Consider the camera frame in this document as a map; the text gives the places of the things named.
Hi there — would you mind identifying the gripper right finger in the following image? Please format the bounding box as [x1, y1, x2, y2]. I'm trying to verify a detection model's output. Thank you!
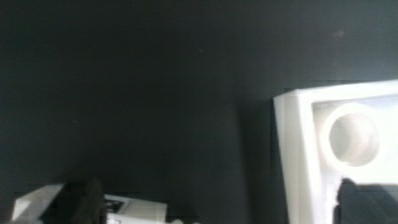
[332, 179, 398, 224]

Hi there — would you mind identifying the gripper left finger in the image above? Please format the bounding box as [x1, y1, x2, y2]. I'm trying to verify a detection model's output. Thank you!
[39, 178, 107, 224]

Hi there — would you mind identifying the white leg with tag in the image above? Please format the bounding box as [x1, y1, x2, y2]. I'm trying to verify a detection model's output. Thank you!
[9, 182, 203, 224]

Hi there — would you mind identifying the white square tabletop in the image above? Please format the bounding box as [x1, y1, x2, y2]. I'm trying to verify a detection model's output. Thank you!
[274, 80, 398, 224]

